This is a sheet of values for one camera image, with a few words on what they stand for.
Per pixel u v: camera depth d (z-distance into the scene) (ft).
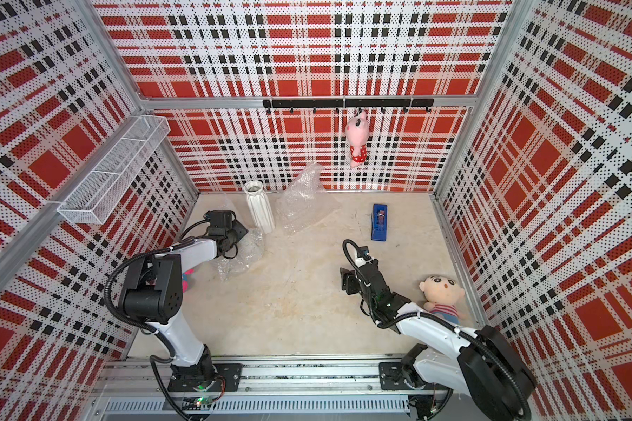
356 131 2.97
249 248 3.09
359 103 2.91
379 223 3.40
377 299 2.10
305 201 3.89
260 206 3.12
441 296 2.72
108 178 2.42
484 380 1.32
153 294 1.62
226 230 2.64
